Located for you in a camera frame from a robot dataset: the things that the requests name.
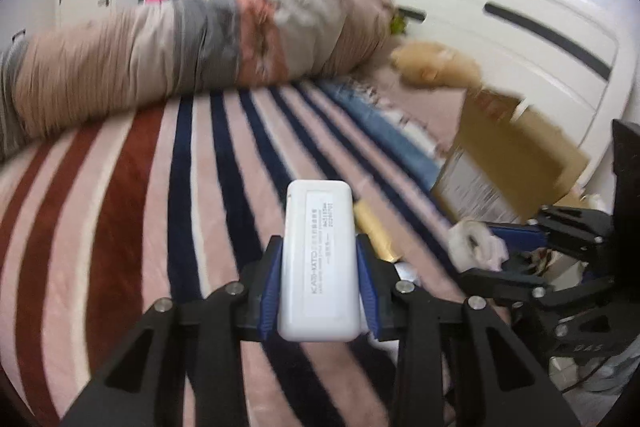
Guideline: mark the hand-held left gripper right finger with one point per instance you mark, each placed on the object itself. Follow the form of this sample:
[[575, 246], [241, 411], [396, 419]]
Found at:
[[367, 294]]

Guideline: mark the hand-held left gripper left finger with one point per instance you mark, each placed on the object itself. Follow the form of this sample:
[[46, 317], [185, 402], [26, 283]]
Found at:
[[270, 294]]

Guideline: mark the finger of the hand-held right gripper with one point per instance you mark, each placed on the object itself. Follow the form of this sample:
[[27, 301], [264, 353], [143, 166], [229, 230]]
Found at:
[[520, 235], [505, 281]]

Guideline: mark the white tissue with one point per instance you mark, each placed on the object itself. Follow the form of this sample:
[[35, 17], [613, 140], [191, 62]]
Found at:
[[476, 247]]

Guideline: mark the white rectangular plastic case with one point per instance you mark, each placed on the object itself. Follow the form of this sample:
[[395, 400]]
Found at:
[[320, 259]]

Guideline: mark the gold cylindrical tube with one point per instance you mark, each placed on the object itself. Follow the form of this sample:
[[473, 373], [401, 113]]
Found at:
[[376, 232]]

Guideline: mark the brown cardboard box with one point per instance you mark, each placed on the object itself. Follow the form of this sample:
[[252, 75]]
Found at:
[[505, 162]]

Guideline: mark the striped pink fleece blanket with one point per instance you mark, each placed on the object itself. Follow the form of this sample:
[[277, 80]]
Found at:
[[165, 227]]

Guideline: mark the blue printed cloth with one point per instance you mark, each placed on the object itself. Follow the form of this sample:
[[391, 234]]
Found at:
[[380, 129]]

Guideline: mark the tan plush toy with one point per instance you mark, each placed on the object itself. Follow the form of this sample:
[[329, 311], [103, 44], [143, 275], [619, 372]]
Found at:
[[435, 63]]

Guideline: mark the white bed headboard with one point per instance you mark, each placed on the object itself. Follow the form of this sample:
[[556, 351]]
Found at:
[[510, 32]]

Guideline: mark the rolled beige grey duvet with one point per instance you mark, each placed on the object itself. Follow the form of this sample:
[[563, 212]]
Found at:
[[190, 37]]

